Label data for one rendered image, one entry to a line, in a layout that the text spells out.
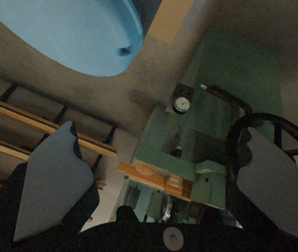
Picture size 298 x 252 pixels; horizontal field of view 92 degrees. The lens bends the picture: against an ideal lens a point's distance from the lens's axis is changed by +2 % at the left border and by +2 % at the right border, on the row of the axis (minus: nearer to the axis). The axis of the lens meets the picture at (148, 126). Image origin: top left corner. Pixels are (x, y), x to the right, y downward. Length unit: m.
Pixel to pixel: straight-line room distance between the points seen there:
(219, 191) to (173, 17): 0.47
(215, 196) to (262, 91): 0.62
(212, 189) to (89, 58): 0.43
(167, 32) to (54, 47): 0.31
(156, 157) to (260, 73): 0.73
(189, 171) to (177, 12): 0.46
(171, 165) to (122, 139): 2.52
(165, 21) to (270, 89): 0.69
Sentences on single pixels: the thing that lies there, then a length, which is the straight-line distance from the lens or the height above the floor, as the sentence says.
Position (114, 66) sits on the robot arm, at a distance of 0.17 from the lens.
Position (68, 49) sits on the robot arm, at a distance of 0.19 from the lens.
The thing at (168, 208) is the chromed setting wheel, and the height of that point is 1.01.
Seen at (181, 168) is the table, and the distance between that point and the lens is 0.55.
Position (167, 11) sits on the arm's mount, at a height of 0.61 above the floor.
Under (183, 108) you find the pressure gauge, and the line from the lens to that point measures 0.55.
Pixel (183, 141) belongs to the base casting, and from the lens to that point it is 0.57.
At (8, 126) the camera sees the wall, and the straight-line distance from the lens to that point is 3.48.
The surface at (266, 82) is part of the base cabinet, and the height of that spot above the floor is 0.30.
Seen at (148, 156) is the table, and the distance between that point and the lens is 0.52.
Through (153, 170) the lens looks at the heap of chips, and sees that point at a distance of 0.54.
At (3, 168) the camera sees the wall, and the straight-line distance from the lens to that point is 3.31.
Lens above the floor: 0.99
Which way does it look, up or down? 24 degrees down
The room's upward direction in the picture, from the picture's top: 159 degrees counter-clockwise
